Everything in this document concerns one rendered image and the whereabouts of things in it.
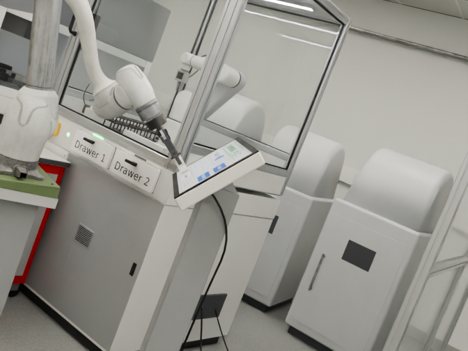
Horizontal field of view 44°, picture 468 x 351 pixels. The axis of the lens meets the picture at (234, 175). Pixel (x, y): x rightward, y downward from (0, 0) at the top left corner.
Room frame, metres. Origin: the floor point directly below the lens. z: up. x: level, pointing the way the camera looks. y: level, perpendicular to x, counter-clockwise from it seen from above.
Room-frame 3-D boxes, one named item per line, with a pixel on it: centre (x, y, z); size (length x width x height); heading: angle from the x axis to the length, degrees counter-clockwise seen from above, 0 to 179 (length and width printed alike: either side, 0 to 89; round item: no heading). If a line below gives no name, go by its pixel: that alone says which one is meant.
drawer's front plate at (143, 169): (2.62, 0.43, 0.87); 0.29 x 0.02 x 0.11; 56
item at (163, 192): (3.17, 0.39, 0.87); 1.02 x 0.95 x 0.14; 56
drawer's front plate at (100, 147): (2.80, 0.69, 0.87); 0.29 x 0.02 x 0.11; 56
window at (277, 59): (2.90, -0.02, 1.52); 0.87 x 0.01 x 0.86; 146
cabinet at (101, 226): (3.17, 0.38, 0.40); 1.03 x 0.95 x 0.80; 56
